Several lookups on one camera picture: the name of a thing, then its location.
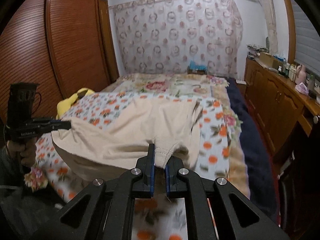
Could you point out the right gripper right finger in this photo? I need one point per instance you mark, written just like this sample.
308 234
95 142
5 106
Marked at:
174 186

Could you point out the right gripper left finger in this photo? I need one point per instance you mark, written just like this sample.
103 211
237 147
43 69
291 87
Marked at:
144 175

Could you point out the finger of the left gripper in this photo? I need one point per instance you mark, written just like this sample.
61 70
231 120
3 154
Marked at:
54 125

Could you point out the beige cloth garment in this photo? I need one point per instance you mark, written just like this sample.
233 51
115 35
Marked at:
172 126

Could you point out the person's left hand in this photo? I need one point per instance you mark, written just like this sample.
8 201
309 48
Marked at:
23 154

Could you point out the yellow Pikachu plush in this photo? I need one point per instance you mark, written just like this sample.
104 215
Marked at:
64 105

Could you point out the orange print bed sheet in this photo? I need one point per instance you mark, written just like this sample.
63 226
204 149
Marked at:
104 209

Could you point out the floral blanket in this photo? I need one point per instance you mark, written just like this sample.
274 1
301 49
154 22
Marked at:
220 153

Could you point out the brown louvered wardrobe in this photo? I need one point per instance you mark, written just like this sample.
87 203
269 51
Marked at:
62 45

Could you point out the dark blue bedspread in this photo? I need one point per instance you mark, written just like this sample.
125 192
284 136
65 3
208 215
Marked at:
260 177

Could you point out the blue item brown box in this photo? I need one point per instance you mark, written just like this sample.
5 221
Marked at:
195 68

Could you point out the wooden sideboard cabinet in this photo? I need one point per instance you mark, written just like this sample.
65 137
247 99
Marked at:
276 106

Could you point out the floral lace curtain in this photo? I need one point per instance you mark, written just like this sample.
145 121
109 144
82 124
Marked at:
169 36

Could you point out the cardboard box on cabinet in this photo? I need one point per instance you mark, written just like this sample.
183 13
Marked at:
269 61

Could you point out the pink tissue pack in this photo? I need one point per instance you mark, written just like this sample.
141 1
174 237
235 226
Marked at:
302 89

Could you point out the pink bottle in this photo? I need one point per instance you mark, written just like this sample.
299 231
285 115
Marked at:
300 74

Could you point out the grey window blind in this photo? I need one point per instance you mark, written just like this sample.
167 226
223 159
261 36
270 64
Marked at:
307 40

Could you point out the side lace curtain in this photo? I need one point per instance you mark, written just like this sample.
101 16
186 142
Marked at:
270 18

